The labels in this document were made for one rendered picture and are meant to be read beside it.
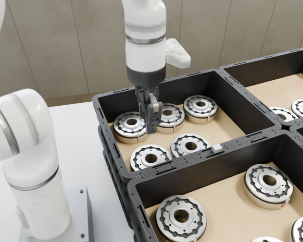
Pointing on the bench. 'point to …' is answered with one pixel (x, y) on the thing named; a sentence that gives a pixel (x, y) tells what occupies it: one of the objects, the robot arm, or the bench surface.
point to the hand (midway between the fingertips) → (147, 119)
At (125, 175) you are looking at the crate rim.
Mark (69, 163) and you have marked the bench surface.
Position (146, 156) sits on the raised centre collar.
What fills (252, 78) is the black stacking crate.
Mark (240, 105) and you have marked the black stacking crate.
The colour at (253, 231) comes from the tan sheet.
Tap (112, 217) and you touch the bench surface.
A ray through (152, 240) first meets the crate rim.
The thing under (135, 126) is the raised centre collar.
